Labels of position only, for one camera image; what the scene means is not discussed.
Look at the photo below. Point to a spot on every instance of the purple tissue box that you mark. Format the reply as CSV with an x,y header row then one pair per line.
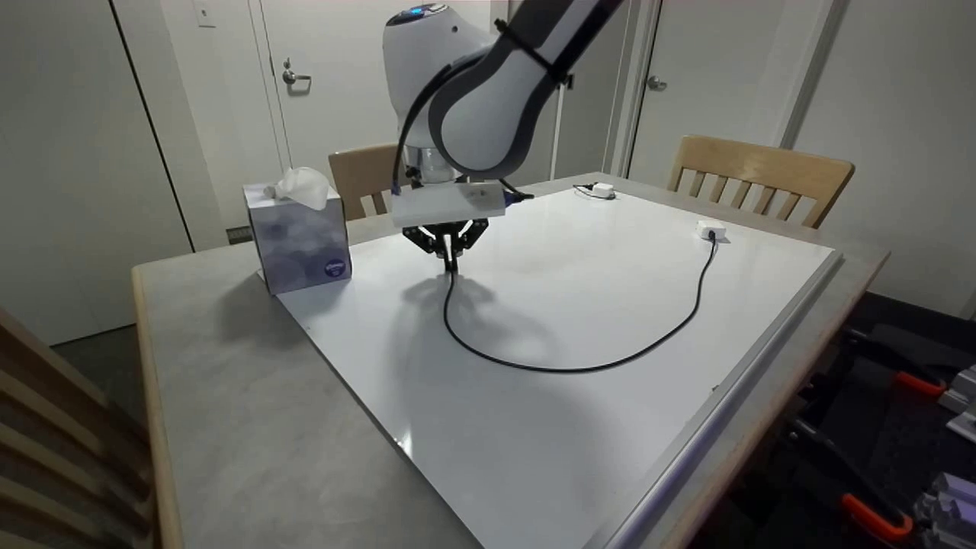
x,y
299,251

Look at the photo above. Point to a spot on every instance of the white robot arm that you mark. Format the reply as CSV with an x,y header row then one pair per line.
x,y
489,103

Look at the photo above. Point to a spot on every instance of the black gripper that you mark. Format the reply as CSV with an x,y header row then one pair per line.
x,y
446,231

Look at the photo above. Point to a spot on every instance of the large white whiteboard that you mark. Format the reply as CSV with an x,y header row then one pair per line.
x,y
610,437

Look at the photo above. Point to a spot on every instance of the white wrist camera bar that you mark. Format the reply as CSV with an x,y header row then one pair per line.
x,y
446,202

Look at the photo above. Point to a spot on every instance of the white tissue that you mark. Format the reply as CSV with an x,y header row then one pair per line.
x,y
304,188

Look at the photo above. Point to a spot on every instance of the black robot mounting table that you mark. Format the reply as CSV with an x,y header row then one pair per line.
x,y
886,453

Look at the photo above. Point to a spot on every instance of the light wooden slatted chair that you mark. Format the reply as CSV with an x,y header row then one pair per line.
x,y
765,164
41,408
362,173

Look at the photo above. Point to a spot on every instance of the white closet door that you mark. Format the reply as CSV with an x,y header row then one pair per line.
x,y
600,126

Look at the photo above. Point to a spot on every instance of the small aluminium blocks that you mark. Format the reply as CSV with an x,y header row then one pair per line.
x,y
962,399

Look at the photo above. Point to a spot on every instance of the white light switch plate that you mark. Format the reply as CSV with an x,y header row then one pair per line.
x,y
205,15

